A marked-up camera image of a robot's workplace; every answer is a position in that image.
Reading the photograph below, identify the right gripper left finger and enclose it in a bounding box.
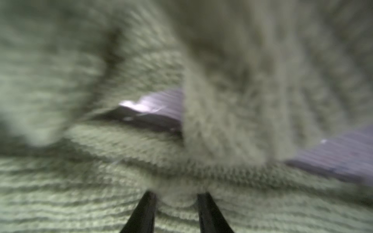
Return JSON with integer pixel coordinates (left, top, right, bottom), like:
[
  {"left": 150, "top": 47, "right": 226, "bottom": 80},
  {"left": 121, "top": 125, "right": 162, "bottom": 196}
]
[{"left": 120, "top": 191, "right": 157, "bottom": 233}]

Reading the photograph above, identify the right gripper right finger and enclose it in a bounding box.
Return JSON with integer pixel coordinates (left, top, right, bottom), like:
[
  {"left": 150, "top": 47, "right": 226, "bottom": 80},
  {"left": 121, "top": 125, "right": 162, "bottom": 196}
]
[{"left": 197, "top": 193, "right": 234, "bottom": 233}]

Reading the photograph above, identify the green knitted scarf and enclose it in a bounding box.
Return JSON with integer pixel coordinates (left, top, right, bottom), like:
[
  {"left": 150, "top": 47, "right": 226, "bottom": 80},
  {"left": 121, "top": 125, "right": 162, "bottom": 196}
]
[{"left": 1, "top": 1, "right": 373, "bottom": 233}]

